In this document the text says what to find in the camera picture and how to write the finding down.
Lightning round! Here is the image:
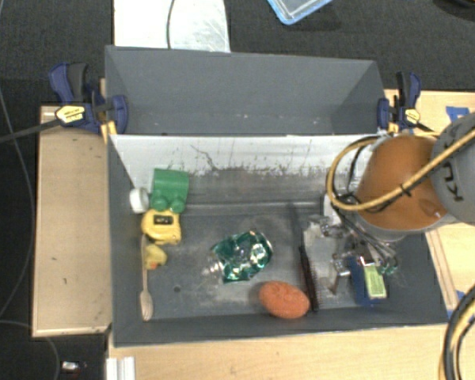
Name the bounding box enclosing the yellow rubber duck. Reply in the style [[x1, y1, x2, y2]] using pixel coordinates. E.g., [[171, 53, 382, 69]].
[[143, 244, 169, 271]]

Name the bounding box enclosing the blue box with green face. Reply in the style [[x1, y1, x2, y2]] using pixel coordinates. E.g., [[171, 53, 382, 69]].
[[347, 254, 388, 306]]

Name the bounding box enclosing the white bottle cap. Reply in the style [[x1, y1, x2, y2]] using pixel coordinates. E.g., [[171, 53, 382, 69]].
[[128, 187, 150, 215]]

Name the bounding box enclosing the pale wooden fork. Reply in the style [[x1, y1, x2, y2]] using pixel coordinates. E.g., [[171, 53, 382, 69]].
[[139, 235, 154, 321]]

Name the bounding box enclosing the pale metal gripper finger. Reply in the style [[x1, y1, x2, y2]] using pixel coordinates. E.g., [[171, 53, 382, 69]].
[[303, 216, 337, 253], [327, 256, 352, 296]]

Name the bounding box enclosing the grey metal bin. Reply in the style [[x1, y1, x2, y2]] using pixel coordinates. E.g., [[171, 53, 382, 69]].
[[104, 44, 450, 348]]

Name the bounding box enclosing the clear bottle with green label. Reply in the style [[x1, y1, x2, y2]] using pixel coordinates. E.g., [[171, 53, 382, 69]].
[[201, 229, 275, 285]]

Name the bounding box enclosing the pale wood board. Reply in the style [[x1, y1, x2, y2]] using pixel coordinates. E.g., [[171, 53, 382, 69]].
[[31, 105, 114, 338]]

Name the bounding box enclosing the orange scrubber ball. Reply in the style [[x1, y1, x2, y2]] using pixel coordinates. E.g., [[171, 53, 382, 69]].
[[257, 280, 311, 320]]

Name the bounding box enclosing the yellow toy tape measure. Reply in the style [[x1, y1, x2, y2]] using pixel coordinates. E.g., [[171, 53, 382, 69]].
[[140, 208, 183, 246]]

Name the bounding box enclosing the green toy block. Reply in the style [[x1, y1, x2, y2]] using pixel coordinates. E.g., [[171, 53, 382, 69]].
[[149, 168, 190, 215]]

